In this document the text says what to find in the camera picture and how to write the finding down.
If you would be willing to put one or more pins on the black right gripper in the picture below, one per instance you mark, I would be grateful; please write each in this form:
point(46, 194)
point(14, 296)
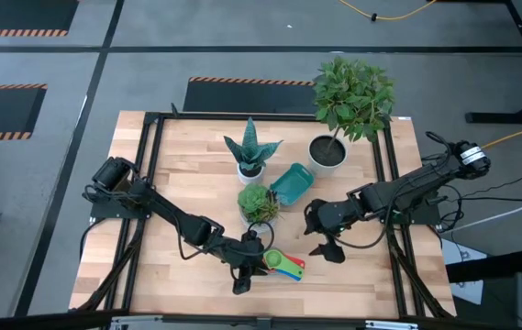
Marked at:
point(331, 215)

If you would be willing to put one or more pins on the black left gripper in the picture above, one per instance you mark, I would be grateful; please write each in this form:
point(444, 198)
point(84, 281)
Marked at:
point(247, 254)

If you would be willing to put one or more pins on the green measuring cup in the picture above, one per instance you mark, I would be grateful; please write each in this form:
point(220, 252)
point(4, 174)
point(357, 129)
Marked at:
point(273, 260)

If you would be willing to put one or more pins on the large teal-blue measuring cup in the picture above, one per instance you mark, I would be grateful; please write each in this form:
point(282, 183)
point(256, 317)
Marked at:
point(288, 275)

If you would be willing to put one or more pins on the orange measuring cup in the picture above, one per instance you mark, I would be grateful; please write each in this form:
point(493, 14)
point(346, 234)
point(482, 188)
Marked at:
point(296, 262)

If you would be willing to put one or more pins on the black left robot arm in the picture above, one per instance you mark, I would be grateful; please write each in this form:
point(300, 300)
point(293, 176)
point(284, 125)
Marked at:
point(169, 213)

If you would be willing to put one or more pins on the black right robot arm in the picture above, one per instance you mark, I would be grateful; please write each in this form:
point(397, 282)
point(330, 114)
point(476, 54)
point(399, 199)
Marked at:
point(416, 183)

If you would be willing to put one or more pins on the teal plastic basket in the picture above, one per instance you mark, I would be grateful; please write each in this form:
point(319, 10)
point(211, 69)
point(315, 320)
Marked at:
point(292, 184)

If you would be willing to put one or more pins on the triangle-patterned plant pot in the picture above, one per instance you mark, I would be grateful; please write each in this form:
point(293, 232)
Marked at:
point(244, 222)

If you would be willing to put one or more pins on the green succulent plant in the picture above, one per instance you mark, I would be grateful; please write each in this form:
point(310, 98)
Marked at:
point(256, 201)

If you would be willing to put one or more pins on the small white plant pot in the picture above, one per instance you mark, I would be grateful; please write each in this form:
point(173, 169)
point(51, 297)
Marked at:
point(249, 178)

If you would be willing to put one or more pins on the tall white plant pot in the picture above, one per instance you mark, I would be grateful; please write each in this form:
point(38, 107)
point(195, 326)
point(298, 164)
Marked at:
point(327, 153)

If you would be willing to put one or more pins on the dark green snake plant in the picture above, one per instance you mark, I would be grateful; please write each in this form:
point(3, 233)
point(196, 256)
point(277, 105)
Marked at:
point(251, 146)

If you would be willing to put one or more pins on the white paper sheet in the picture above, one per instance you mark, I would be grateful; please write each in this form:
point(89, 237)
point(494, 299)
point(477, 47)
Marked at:
point(464, 275)

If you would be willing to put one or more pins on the small leafy green tree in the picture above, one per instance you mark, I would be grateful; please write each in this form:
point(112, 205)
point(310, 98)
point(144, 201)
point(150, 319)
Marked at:
point(354, 96)

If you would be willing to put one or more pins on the black equipment case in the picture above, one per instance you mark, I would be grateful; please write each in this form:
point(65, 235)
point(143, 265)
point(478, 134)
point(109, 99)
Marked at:
point(517, 298)

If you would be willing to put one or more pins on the black camera mount rail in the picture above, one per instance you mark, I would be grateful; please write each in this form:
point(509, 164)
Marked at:
point(196, 321)

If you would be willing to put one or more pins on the black aluminium table frame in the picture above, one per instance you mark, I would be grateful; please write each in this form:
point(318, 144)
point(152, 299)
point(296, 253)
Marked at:
point(269, 117)

